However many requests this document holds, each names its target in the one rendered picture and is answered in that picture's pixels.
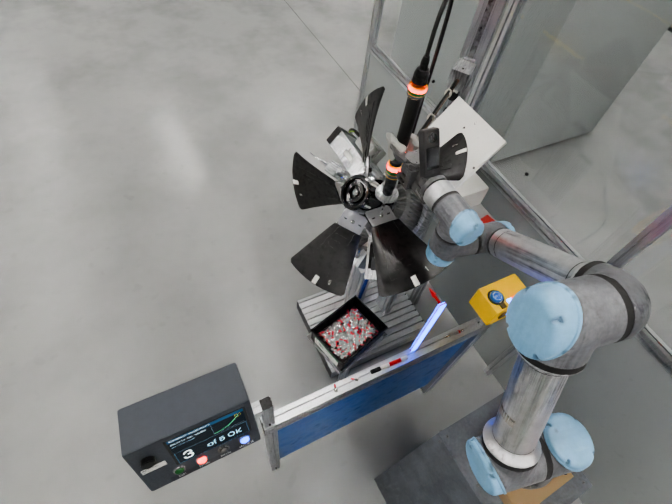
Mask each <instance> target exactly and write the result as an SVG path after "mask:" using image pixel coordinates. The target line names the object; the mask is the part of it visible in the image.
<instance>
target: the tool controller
mask: <svg viewBox="0 0 672 504"><path fill-rule="evenodd" d="M117 417H118V428H119V438H120V448H121V456H122V458H123V459H124V460H125V461H126V462H127V463H128V465H129V466H130V467H131V468H132V469H133V470H134V472H135V473H136V474H137V475H138V476H139V477H140V479H141V480H142V481H143V482H144V483H145V484H146V485H147V487H148V488H149V489H150V490H151V491H155V490H157V489H159V488H161V487H163V486H165V485H167V484H169V483H171V482H173V481H176V480H178V479H180V478H182V477H184V476H186V475H188V474H190V473H192V472H194V471H196V470H198V469H200V468H203V467H205V466H207V465H209V464H211V463H213V462H215V461H217V460H219V459H221V458H223V457H225V456H227V455H230V454H232V453H234V452H236V451H238V450H240V449H242V448H244V447H246V446H248V445H250V444H252V443H254V442H256V441H259V440H260V439H261V435H260V432H259V429H258V425H257V422H256V419H255V415H254V412H253V409H252V406H251V402H250V399H249V396H248V394H247V391H246V388H245V385H244V383H243V380H242V377H241V375H240V372H239V369H238V367H237V364H236V363H232V364H229V365H227V366H225V367H222V368H220V369H217V370H215V371H212V372H210V373H207V374H205V375H202V376H200V377H198V378H195V379H193V380H190V381H188V382H185V383H183V384H180V385H178V386H175V387H173V388H171V389H168V390H166V391H163V392H161V393H158V394H156V395H153V396H151V397H148V398H146V399H143V400H141V401H139V402H136V403H134V404H131V405H129V406H126V407H124V408H121V409H119V410H118V411H117ZM245 435H250V439H249V441H248V442H247V443H240V442H239V439H240V438H241V437H242V436H245ZM195 444H198V446H199V448H200V450H201V451H202V454H200V455H198V456H196V457H194V458H192V459H189V460H187V461H185V462H183V463H181V464H179V462H178V461H177V459H176V458H175V456H174V455H173V454H175V453H177V452H180V451H182V450H184V449H186V448H188V447H190V446H193V445H195ZM223 445H229V450H228V451H227V452H226V453H218V449H219V448H220V447H221V446H223ZM202 455H207V456H208V459H207V460H206V462H205V463H203V464H197V463H196V459H197V458H198V457H200V456H202ZM179 466H185V467H186V469H185V471H184V472H183V473H182V474H180V475H176V474H174V473H173V470H174V469H175V468H177V467H179Z"/></svg>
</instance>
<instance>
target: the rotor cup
mask: <svg viewBox="0 0 672 504"><path fill-rule="evenodd" d="M382 182H383V180H378V179H376V180H372V179H370V178H368V177H366V176H364V175H361V174H356V175H353V176H351V177H349V178H348V179H347V180H346V181H345V183H344V184H343V186H342V189H341V194H340V197H341V202H342V204H343V205H344V207H345V208H347V209H348V210H350V211H353V212H356V213H359V214H360V215H362V216H364V214H365V213H366V211H369V210H372V209H375V208H379V207H381V206H382V204H383V203H382V202H381V201H379V200H378V199H377V198H376V196H375V192H374V191H376V188H377V187H378V186H379V185H381V184H382ZM371 183H372V184H374V185H376V186H377V187H374V186H372V185H371ZM354 189H357V190H358V194H357V195H355V196H354V195H353V190H354ZM365 205H367V206H370V207H371V208H370V209H369V208H367V207H364V206H365ZM364 217H365V216H364Z"/></svg>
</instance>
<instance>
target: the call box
mask: <svg viewBox="0 0 672 504"><path fill-rule="evenodd" d="M524 288H526V286H525V285H524V284H523V283H522V282H521V280H520V279H519V278H518V277H517V276H516V274H512V275H510V276H507V277H505V278H503V279H500V280H498V281H496V282H494V283H491V284H489V285H487V286H484V287H482V288H480V289H478V290H477V292H476V293H475V294H474V296H473V297H472V298H471V300H470V301H469V303H470V304H471V306H472V307H473V308H474V310H475V311H476V312H477V314H478V315H479V317H480V318H481V319H482V321H483V322H484V323H485V325H486V326H487V325H490V324H492V323H494V322H496V321H498V320H500V319H503V318H505V317H506V315H505V316H504V317H502V318H500V319H498V317H499V316H500V315H501V314H502V313H504V312H507V308H508V305H509V303H508V302H507V301H506V300H507V299H509V298H512V297H513V296H514V295H515V294H516V293H517V292H519V291H520V290H522V289H524ZM493 291H499V292H500V293H501V294H502V295H503V300H502V301H501V302H500V303H495V302H493V301H492V300H491V298H490V294H491V293H492V292H493ZM503 302H504V303H505V304H506V306H507V307H506V308H504V309H502V308H501V307H500V305H499V304H501V303H503Z"/></svg>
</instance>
